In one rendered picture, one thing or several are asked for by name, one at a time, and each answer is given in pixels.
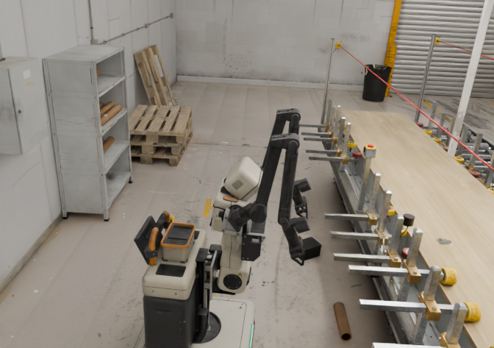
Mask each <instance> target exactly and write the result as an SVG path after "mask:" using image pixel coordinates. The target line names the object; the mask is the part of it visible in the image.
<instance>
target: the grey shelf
mask: <svg viewBox="0 0 494 348"><path fill-rule="evenodd" d="M121 56H122V63H121ZM97 68H98V69H99V70H100V75H99V76H97V73H96V69H97ZM43 69H44V75H45V81H46V92H47V97H48V103H49V114H50V120H51V131H52V137H53V142H54V153H55V159H56V165H57V176H58V182H59V187H60V198H61V204H62V214H63V218H62V219H67V218H68V216H67V215H66V211H67V212H72V213H97V214H103V212H104V221H109V220H110V218H109V213H108V209H109V208H110V205H111V204H112V201H113V199H114V198H115V197H116V196H117V195H118V194H119V193H120V191H121V189H122V188H123V187H124V185H125V184H126V182H127V180H128V179H129V183H133V180H132V162H131V149H130V136H129V111H128V98H127V85H126V60H125V47H124V46H104V45H90V44H81V45H79V46H75V47H73V48H70V49H67V50H65V51H62V52H59V53H56V54H53V55H51V56H48V57H44V58H43ZM122 69H123V75H122ZM90 71H91V75H90ZM124 74H125V75H124ZM91 79H92V84H91ZM97 79H98V81H97ZM125 89H126V90H125ZM99 102H103V103H104V105H106V104H107V103H108V102H114V103H115V105H117V104H119V105H121V106H122V110H121V111H120V112H119V113H118V114H116V115H115V116H114V117H113V118H111V119H110V120H109V121H108V122H107V123H106V124H105V125H103V126H101V116H100V108H99ZM93 104H94V109H93ZM124 105H125V108H124ZM94 112H95V117H94ZM125 116H126V123H125ZM96 117H97V118H96ZM97 119H98V120H97ZM95 120H96V125H95ZM127 128H128V129H127ZM110 136H111V137H114V139H115V141H114V142H113V144H112V145H111V146H110V148H109V149H108V150H107V151H106V152H105V153H104V152H103V143H102V138H103V139H104V141H106V139H108V137H110ZM96 138H97V141H96ZM97 144H98V149H97ZM127 153H128V159H127ZM98 154H99V158H98ZM60 165H61V168H60ZM128 165H129V171H128ZM130 177H131V178H130Z"/></svg>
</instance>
